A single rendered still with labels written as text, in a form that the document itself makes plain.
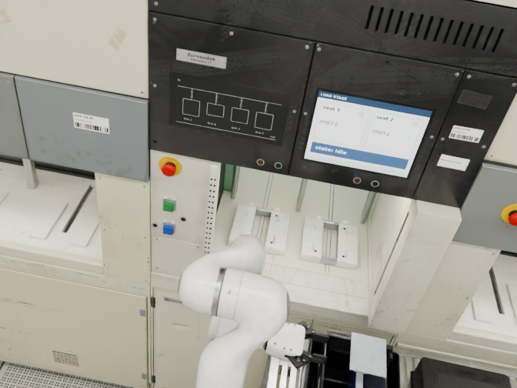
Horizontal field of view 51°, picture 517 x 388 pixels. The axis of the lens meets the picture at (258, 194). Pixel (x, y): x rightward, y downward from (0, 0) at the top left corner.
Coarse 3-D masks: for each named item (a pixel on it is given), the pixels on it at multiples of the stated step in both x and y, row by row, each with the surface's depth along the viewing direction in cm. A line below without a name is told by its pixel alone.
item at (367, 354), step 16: (336, 336) 163; (352, 336) 152; (368, 336) 152; (320, 352) 168; (336, 352) 166; (352, 352) 148; (368, 352) 148; (384, 352) 149; (320, 368) 160; (336, 368) 171; (352, 368) 144; (368, 368) 145; (384, 368) 145; (320, 384) 152
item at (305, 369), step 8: (312, 344) 172; (320, 344) 171; (312, 352) 175; (392, 352) 168; (392, 360) 170; (304, 368) 171; (312, 368) 179; (392, 368) 170; (304, 376) 165; (312, 376) 176; (392, 376) 168; (304, 384) 161; (328, 384) 172; (336, 384) 172; (392, 384) 166
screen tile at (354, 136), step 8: (328, 104) 135; (320, 112) 137; (328, 112) 137; (336, 112) 136; (344, 112) 136; (352, 112) 136; (368, 112) 135; (344, 120) 137; (352, 120) 137; (360, 120) 137; (320, 128) 140; (328, 128) 140; (336, 128) 139; (352, 128) 139; (360, 128) 138; (320, 136) 142; (328, 136) 141; (336, 136) 141; (344, 136) 141; (352, 136) 140; (360, 136) 140; (352, 144) 142
